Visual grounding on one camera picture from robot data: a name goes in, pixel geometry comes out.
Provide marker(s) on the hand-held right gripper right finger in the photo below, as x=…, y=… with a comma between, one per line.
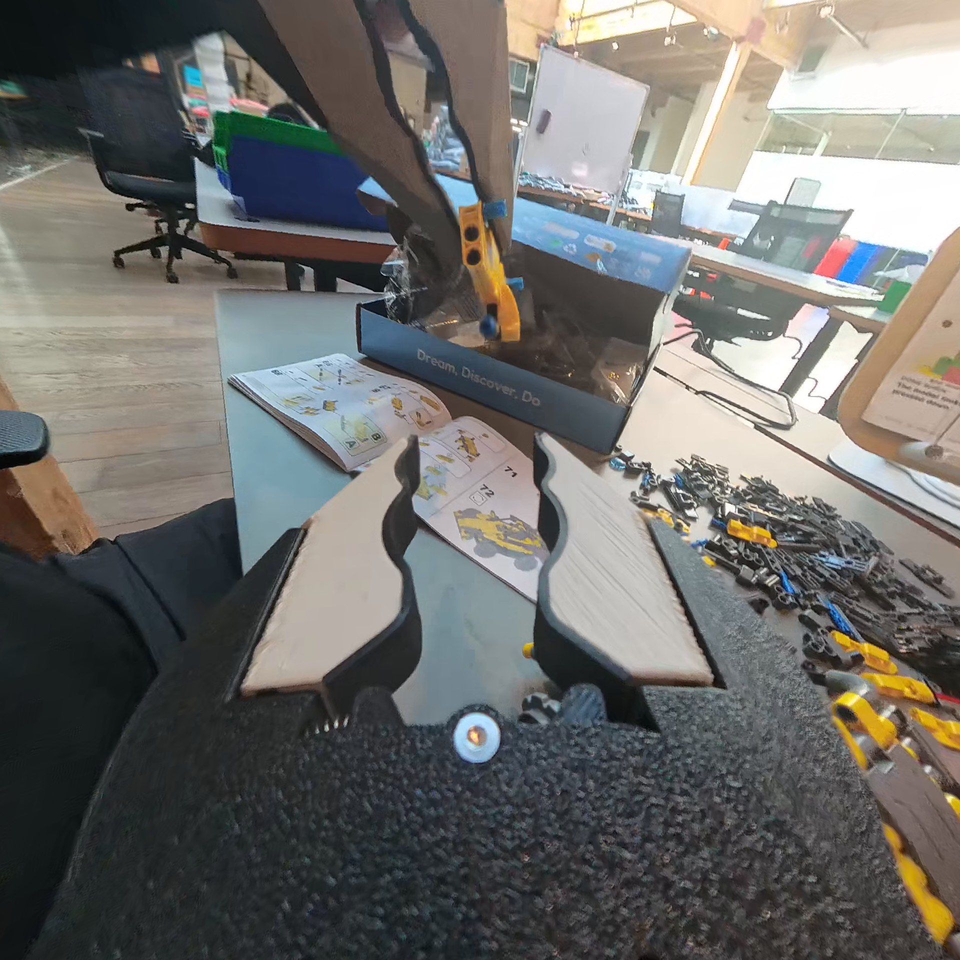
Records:
x=622, y=592

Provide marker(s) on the yellow toy vehicle model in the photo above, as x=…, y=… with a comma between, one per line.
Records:
x=900, y=787

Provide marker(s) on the white board stand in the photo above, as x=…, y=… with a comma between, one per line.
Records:
x=885, y=469

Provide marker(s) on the printed instruction sheet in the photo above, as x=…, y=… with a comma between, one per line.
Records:
x=922, y=375

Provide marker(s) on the grey desk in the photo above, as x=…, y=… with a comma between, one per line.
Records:
x=300, y=465

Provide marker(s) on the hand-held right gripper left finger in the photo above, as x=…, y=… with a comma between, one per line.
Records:
x=337, y=600

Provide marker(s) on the clear plastic bags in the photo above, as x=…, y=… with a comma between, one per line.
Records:
x=585, y=352

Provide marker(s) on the green storage bin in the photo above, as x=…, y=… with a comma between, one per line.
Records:
x=262, y=127

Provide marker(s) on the black mesh office chair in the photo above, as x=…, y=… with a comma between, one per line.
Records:
x=142, y=172

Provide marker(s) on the blue cardboard box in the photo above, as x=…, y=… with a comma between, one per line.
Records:
x=480, y=382

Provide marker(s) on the instruction sheet on stand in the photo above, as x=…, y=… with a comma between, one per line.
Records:
x=885, y=337

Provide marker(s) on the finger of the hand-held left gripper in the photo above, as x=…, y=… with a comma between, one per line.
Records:
x=480, y=82
x=345, y=82

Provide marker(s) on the yellow toy brick panel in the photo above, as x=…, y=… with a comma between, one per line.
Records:
x=495, y=285

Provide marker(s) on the white whiteboard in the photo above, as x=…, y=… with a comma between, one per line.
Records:
x=585, y=120

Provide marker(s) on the toy instruction booklet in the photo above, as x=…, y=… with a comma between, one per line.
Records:
x=337, y=405

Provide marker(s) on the person's black pants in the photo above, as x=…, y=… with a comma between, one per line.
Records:
x=75, y=675

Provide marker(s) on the wooden background table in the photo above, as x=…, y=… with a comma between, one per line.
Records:
x=757, y=270

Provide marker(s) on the blue storage bin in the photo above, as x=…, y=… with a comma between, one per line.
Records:
x=300, y=180

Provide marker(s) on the pile of grey toy bricks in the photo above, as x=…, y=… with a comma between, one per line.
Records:
x=810, y=540

